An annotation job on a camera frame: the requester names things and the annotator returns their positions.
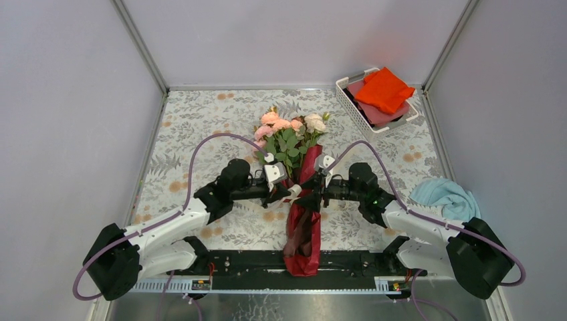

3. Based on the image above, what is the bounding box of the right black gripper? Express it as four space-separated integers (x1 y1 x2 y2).
294 171 364 214

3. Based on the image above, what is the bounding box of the pink fake flower stem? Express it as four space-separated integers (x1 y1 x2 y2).
254 106 312 181

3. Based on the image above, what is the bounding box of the dark red wrapping paper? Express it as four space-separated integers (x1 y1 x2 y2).
283 144 322 277

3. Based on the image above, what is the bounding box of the white fake rose stem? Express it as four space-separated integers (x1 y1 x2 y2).
304 112 331 148

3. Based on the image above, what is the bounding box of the white plastic basket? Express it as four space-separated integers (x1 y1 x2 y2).
335 68 419 141

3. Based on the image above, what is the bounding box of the cream ribbon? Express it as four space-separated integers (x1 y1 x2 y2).
266 184 302 211

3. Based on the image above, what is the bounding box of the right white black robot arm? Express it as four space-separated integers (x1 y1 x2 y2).
296 163 515 299

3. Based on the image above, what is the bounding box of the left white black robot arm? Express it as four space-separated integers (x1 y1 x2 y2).
80 158 302 301

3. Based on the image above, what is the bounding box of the pink cloth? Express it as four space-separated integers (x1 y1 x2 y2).
345 81 410 127

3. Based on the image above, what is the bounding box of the floral tablecloth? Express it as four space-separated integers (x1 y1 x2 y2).
128 90 446 250

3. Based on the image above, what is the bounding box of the orange cloth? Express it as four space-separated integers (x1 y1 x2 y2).
354 68 415 115

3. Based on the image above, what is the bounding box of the light blue towel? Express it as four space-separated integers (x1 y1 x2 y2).
410 178 481 221

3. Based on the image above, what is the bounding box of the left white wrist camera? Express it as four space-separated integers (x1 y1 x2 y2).
263 152 288 186

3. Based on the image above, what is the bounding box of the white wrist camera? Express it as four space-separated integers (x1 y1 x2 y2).
314 154 336 187
263 152 288 186

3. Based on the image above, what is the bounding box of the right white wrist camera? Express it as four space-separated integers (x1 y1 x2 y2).
314 154 336 187

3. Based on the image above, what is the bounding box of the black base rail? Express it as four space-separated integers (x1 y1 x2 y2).
166 249 429 291

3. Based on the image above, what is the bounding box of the aluminium frame rail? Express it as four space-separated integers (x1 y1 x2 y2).
99 250 499 294

